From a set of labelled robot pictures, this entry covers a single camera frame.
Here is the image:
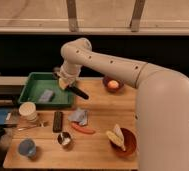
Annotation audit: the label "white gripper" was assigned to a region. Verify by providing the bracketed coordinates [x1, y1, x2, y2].
[57, 67, 89, 100]

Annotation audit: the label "black brush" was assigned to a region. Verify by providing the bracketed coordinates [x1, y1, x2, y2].
[53, 111, 63, 133]

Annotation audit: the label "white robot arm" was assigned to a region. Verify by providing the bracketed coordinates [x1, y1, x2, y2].
[60, 38, 189, 171]

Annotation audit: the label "small metal cup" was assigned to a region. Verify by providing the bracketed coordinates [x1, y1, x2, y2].
[57, 132, 72, 147]

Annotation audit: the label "white paper cup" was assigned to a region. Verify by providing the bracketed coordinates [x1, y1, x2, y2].
[19, 102, 38, 122]

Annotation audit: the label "blue plastic cup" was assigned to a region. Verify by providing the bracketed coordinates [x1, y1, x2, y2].
[18, 138, 36, 157]

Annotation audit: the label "crumpled blue cloth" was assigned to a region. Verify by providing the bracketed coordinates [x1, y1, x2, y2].
[68, 108, 88, 126]

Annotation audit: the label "grey sponge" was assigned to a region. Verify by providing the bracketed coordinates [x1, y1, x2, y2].
[39, 89, 54, 103]

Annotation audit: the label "green plastic tray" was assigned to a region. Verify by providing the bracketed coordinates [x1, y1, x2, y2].
[18, 72, 74, 108]

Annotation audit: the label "dark bowl with egg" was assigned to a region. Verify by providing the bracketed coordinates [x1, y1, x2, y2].
[103, 76, 124, 93]

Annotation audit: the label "orange egg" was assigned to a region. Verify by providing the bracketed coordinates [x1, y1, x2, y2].
[107, 80, 119, 89]

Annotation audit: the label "orange carrot toy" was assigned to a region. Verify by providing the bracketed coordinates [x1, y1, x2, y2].
[71, 122, 95, 134]

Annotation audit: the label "metal fork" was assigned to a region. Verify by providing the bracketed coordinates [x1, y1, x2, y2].
[17, 121, 48, 131]

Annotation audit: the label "wooden cutting board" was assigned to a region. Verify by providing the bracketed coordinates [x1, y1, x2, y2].
[4, 78, 138, 170]

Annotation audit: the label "yellow corn toy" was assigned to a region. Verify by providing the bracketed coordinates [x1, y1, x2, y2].
[106, 124, 126, 151]

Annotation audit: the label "brown bowl with corn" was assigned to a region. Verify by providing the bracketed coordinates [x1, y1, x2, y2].
[111, 128, 137, 157]

